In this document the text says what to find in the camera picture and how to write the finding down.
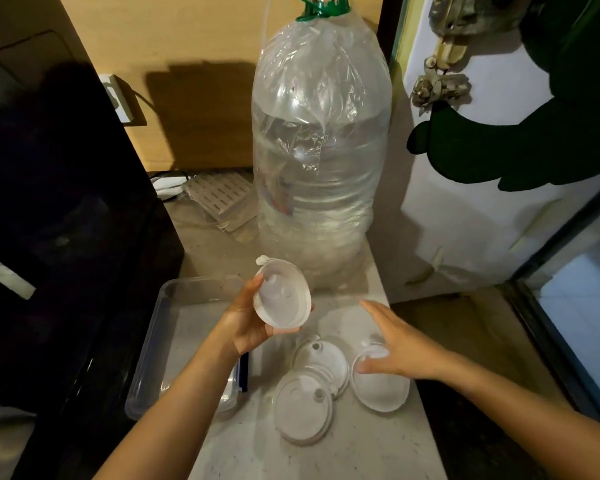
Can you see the person's left forearm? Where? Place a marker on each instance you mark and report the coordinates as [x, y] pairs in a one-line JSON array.
[[180, 409]]

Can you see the dark green decoration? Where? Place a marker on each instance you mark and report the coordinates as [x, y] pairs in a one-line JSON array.
[[540, 119]]

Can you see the blue container clip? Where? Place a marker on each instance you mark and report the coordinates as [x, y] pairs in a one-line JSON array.
[[243, 372]]

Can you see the white plastic lid with hole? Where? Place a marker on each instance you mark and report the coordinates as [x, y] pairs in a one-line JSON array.
[[302, 409], [325, 359]]

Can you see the white wall socket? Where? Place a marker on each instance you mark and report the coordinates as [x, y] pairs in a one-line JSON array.
[[116, 97]]

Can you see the dark door frame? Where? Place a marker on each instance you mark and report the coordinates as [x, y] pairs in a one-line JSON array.
[[560, 314]]

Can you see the person's right thumb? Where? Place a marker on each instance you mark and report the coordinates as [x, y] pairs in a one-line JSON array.
[[371, 367]]

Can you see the person's left hand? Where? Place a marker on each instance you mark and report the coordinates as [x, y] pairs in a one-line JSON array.
[[240, 324]]

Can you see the large plastic-wrapped water bottle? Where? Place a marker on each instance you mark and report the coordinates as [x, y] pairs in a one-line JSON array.
[[320, 159]]

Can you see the person's right forearm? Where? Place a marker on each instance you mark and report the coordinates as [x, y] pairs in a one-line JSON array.
[[530, 419]]

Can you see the person's left thumb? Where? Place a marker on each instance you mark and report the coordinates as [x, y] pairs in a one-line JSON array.
[[254, 292]]

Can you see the white plastic lid with tab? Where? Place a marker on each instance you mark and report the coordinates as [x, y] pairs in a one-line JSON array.
[[282, 294]]

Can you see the white door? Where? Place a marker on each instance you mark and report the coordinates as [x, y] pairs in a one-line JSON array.
[[480, 219]]

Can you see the person's right hand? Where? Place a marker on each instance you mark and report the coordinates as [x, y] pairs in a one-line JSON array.
[[410, 352]]

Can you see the black appliance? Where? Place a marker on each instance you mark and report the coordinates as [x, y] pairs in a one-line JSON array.
[[55, 244]]

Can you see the white perforated tray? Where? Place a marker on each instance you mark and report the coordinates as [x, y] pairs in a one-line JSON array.
[[220, 197]]

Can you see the white strip label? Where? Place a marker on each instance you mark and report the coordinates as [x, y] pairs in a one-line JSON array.
[[7, 274]]

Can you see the metal latch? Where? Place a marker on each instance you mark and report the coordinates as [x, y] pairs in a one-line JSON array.
[[467, 12], [440, 88]]

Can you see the clear plastic container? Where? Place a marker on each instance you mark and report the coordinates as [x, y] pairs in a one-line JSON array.
[[190, 339]]

